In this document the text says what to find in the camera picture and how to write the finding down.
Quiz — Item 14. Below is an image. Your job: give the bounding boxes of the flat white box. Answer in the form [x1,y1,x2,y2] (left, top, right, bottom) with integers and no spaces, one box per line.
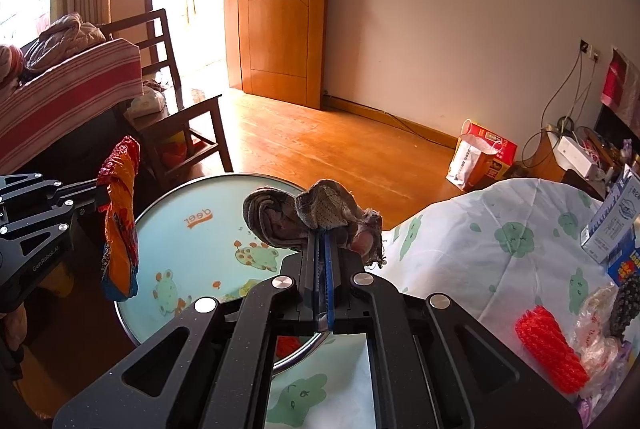
[554,134,602,180]

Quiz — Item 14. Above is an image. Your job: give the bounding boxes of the purple plastic bag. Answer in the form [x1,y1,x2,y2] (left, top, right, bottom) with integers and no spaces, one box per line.
[574,341,637,416]

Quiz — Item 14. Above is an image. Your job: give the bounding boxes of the pile of pale clothes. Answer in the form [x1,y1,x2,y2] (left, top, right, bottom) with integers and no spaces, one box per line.
[22,12,109,70]

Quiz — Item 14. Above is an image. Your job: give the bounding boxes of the wall socket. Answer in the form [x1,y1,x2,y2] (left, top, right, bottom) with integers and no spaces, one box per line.
[579,38,602,63]

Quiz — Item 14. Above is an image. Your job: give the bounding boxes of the tall white blue milk carton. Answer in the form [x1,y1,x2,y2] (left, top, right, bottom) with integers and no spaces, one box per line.
[580,162,640,265]

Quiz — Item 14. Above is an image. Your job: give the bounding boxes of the white tissue pack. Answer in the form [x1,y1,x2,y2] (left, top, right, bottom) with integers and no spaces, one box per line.
[124,86,167,120]

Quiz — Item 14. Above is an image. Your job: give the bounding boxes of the red cardboard box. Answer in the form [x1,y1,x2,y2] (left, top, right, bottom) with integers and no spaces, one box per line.
[465,121,519,180]

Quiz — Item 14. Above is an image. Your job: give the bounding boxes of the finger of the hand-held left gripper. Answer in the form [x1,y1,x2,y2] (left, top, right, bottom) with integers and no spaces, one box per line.
[0,201,109,256]
[0,173,109,210]

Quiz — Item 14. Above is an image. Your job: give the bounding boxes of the wooden door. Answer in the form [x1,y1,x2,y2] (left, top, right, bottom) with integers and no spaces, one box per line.
[224,0,334,110]

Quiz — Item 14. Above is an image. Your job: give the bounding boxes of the light green frog-print trash bin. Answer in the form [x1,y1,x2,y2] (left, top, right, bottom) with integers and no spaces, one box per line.
[114,172,334,378]

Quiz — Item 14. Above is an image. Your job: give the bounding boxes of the wooden cabinet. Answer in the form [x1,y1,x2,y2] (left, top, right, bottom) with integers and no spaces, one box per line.
[522,129,616,206]

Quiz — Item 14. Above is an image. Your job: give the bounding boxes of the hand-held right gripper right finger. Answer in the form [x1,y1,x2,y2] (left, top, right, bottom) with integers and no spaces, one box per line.
[323,233,584,429]

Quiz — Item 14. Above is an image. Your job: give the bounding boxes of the large red foam net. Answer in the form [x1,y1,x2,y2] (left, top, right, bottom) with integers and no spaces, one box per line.
[514,304,592,396]

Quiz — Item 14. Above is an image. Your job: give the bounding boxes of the clear plastic bag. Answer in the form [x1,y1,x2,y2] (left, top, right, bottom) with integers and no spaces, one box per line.
[571,283,627,371]

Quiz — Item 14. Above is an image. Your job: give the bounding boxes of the small red foam net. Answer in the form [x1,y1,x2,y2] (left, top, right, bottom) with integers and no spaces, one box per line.
[276,335,302,358]

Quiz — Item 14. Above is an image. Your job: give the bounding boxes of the red striped blanket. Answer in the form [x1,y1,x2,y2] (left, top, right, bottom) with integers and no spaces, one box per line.
[0,38,144,176]

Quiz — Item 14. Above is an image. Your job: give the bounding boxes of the blue gable-top carton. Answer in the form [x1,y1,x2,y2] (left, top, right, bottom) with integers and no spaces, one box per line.
[606,221,640,288]

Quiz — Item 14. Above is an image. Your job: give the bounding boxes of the red lace television cover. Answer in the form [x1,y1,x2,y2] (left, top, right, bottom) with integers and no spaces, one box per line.
[599,48,640,130]

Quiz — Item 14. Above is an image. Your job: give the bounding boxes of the dark knitted glove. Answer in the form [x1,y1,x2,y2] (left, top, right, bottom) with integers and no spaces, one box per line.
[607,278,640,341]

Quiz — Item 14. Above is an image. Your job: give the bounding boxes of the black power cable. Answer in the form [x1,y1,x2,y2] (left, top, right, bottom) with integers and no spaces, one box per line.
[521,50,585,170]

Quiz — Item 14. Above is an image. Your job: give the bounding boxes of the dark wooden chair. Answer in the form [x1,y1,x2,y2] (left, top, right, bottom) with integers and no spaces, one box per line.
[96,8,234,187]

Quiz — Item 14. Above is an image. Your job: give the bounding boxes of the red plastic item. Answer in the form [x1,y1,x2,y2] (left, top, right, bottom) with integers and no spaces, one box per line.
[158,134,204,170]

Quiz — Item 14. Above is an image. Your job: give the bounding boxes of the white cable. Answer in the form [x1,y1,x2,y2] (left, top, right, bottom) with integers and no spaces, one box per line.
[567,54,600,134]

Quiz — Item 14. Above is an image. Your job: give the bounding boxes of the white paper shopping bag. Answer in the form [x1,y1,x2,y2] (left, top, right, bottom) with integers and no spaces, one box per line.
[445,119,504,192]

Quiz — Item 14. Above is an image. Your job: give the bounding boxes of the television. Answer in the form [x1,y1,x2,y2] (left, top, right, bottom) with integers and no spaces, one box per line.
[594,103,640,156]

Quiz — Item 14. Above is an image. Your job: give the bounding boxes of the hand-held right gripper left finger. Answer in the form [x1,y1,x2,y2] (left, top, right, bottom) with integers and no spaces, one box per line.
[52,228,324,429]

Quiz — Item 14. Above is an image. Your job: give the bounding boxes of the grey brown rag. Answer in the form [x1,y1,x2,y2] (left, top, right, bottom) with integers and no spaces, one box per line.
[242,179,389,271]

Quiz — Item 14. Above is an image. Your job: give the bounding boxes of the red orange snack wrapper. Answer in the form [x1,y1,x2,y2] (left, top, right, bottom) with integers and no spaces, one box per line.
[96,135,142,301]

